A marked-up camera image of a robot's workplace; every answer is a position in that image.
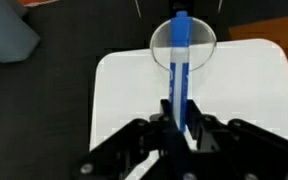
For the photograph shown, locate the white square table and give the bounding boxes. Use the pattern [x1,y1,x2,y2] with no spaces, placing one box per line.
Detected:
[89,38,288,180]

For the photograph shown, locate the clear glass cup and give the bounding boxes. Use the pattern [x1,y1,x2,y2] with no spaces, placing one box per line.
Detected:
[150,17,217,71]

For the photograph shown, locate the grey-blue bin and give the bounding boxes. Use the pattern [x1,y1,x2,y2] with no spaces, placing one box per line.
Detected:
[0,0,40,63]

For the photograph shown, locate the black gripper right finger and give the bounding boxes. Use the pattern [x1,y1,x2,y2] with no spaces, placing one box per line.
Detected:
[186,100,288,180]

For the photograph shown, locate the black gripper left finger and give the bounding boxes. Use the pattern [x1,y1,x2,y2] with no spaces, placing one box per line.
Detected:
[71,99,197,180]

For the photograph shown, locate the blue white marker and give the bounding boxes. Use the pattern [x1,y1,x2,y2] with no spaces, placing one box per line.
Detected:
[169,11,192,132]

